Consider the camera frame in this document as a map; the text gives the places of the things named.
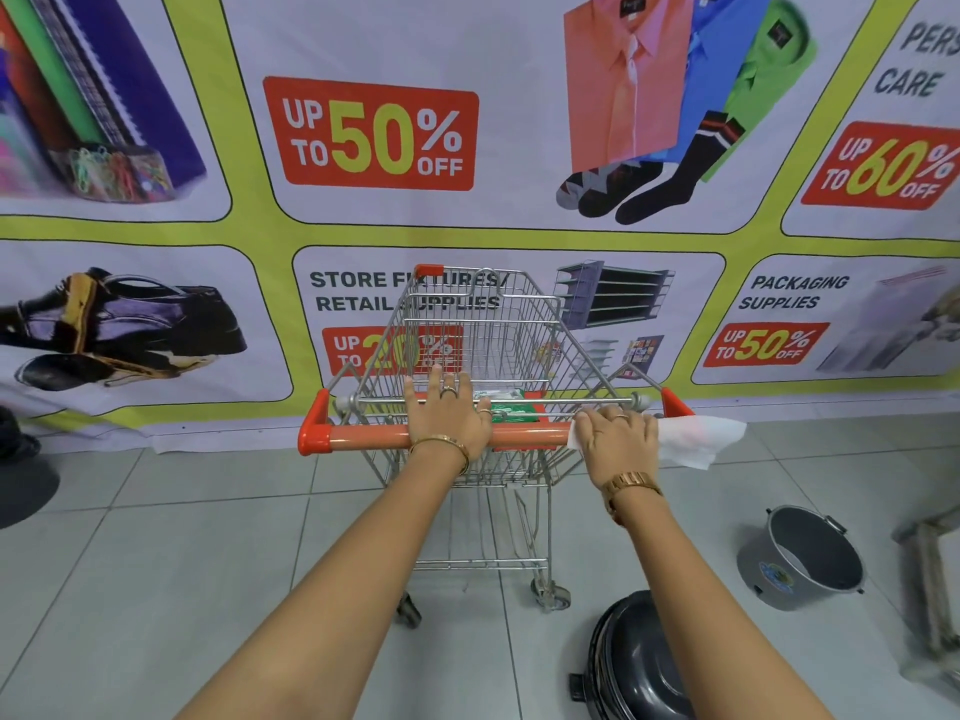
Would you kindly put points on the person's left hand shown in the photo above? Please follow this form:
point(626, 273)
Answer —
point(444, 425)

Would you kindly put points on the person's right hand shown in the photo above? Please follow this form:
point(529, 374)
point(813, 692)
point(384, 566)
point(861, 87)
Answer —
point(619, 449)

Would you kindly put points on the person's right fingers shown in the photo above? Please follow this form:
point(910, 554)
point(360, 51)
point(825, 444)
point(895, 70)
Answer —
point(600, 421)

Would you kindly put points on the person's left middle finger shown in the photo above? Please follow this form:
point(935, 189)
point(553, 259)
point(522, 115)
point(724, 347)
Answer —
point(436, 382)

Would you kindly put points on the person's left thumb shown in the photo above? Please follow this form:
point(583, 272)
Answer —
point(483, 416)

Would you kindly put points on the white wet wipe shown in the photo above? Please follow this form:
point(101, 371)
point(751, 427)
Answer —
point(694, 440)

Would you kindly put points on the person's left forearm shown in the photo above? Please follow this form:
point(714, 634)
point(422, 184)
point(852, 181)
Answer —
point(330, 592)

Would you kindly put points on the person's right forearm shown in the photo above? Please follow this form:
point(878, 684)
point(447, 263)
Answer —
point(705, 599)

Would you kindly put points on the green wipes packet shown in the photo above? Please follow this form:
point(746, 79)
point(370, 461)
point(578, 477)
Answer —
point(512, 406)

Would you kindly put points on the gold bangle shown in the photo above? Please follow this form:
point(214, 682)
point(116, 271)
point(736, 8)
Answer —
point(444, 445)

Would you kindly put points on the gold wristwatch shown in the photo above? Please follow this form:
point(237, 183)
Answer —
point(626, 487)

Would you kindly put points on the printed sale banner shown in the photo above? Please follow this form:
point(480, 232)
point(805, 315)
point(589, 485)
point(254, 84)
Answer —
point(480, 179)

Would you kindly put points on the black lidded bin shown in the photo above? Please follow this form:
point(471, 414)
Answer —
point(634, 659)

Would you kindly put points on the grey plastic bucket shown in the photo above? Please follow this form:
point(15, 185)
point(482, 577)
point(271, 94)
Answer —
point(806, 556)

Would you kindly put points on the black round object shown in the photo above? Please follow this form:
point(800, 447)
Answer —
point(19, 472)

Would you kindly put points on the wooden frame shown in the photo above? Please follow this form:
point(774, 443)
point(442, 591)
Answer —
point(930, 592)

